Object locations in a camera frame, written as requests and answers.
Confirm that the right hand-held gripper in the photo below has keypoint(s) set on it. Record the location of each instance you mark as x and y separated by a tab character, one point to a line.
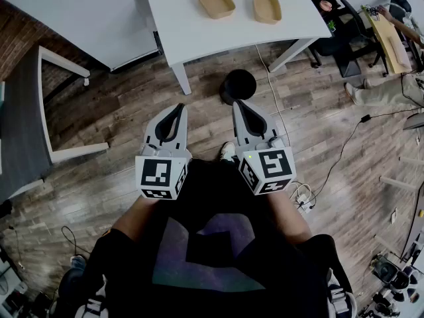
271	166

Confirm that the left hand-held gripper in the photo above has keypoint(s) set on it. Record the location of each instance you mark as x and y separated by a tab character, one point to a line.
155	174

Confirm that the black round bin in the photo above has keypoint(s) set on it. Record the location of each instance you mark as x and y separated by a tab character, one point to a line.
238	84

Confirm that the tan tray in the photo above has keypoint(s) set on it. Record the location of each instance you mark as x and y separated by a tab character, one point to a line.
217	2
267	8

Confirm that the person's left forearm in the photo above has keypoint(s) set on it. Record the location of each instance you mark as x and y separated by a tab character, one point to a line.
139	217

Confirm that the person's right forearm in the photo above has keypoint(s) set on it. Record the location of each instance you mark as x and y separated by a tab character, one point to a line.
288	217

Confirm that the person's white shoe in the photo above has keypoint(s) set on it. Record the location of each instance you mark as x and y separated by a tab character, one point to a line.
228	151

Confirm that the person's black trousers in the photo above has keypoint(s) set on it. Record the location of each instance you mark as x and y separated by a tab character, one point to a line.
215	177

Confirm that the white power strip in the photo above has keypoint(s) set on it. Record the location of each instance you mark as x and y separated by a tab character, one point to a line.
303	200

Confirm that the white table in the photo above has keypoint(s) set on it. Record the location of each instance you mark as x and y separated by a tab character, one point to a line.
232	35

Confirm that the small green potted plant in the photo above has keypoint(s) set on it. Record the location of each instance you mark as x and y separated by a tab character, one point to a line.
331	26

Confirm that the black side table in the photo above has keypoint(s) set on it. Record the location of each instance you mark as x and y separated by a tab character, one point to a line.
336	13

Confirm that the pink round object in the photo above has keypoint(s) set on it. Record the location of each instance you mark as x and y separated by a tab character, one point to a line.
326	4

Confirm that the black wheeled chair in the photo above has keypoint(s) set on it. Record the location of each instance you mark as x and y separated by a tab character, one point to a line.
359	18

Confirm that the light wooden desk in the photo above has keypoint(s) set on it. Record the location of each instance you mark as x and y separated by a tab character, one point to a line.
386	35

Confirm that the pale wooden block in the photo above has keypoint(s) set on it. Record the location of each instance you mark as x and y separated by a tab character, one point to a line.
399	51

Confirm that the person's black printed shirt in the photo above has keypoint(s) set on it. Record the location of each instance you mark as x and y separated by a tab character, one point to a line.
198	293

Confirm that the black electronic equipment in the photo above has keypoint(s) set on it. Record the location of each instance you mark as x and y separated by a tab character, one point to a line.
387	272

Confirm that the dark grey desk white frame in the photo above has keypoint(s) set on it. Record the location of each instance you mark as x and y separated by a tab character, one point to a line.
23	128

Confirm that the white metal frame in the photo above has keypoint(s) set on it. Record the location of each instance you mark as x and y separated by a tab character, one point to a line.
397	181

